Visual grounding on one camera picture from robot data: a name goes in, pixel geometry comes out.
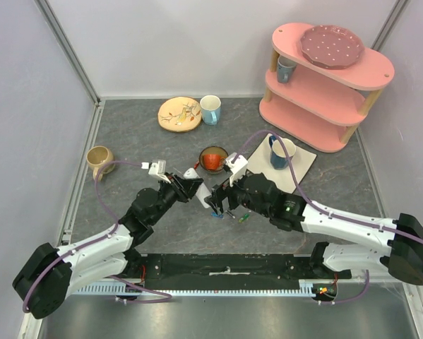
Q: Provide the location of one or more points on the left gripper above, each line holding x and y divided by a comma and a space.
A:
191, 185

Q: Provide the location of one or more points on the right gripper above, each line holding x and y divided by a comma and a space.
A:
224, 196

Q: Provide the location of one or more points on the white remote control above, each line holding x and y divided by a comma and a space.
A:
203, 191

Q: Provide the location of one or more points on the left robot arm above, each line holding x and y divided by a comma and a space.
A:
51, 274

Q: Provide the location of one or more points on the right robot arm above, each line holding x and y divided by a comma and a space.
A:
394, 245

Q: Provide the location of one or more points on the black battery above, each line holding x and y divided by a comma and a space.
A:
228, 212

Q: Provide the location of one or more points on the orange cup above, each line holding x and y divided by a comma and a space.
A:
212, 161

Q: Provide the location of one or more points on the green battery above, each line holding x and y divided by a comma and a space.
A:
244, 218

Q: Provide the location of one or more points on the brown patterned bowl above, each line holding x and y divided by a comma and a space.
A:
213, 149

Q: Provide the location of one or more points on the white square tile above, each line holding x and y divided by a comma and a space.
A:
259, 162

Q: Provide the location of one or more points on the dark blue mug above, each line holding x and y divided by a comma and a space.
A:
278, 158

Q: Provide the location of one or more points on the yellow floral plate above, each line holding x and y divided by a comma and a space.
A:
179, 114

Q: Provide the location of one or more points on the light blue mug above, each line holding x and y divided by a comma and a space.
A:
210, 109

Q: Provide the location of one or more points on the beige ceramic mug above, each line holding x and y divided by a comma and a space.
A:
96, 158

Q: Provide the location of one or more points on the pink three-tier shelf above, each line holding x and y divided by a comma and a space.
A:
321, 107

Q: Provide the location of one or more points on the blue mug on shelf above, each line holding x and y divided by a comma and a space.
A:
285, 68

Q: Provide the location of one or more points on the mauve polka dot plate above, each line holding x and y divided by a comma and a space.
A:
331, 47

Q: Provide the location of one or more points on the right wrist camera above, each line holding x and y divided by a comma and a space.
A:
237, 165

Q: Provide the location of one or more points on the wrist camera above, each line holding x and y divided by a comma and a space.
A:
237, 165
156, 170

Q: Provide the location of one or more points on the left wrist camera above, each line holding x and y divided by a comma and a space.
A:
156, 170

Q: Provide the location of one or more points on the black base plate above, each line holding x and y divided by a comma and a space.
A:
168, 271

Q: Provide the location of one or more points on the slotted cable duct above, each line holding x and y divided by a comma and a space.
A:
115, 288

